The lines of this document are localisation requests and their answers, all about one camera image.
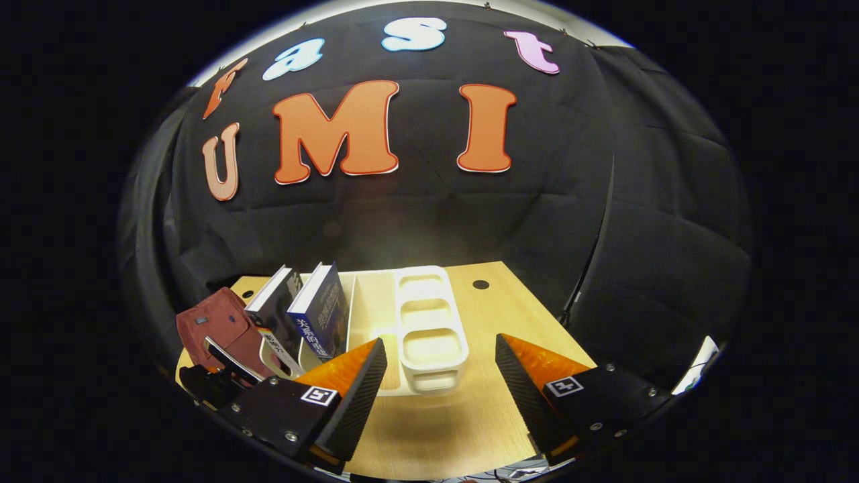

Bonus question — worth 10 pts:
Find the white desk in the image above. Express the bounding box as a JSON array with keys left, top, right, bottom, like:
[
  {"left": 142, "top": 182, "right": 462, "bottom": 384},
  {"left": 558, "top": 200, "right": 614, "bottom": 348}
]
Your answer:
[{"left": 671, "top": 335, "right": 720, "bottom": 396}]

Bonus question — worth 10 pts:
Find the maroon schoolbag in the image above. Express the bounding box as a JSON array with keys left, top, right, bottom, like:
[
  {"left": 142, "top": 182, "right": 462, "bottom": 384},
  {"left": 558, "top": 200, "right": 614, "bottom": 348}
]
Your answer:
[{"left": 176, "top": 287, "right": 283, "bottom": 380}]

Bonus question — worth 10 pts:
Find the portrait cover book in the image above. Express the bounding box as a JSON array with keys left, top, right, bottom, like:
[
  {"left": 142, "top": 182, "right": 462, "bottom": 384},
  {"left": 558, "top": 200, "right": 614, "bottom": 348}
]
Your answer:
[{"left": 245, "top": 266, "right": 306, "bottom": 376}]

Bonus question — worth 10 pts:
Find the blue cover book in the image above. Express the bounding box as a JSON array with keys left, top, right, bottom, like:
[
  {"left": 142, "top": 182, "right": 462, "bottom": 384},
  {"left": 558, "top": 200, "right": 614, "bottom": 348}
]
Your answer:
[{"left": 287, "top": 262, "right": 350, "bottom": 360}]

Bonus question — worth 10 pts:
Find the white bookshelf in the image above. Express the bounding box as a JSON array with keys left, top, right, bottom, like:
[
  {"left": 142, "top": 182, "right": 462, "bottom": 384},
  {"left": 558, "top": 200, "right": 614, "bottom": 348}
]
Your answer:
[{"left": 258, "top": 266, "right": 469, "bottom": 396}]

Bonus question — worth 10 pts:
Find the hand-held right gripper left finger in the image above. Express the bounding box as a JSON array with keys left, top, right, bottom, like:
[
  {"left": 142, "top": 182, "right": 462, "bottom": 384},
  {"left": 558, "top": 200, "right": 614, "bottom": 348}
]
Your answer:
[{"left": 221, "top": 337, "right": 389, "bottom": 472}]

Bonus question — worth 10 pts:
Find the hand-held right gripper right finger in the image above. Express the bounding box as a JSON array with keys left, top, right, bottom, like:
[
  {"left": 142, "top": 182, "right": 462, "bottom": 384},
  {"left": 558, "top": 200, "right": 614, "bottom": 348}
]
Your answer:
[{"left": 495, "top": 333, "right": 674, "bottom": 467}]

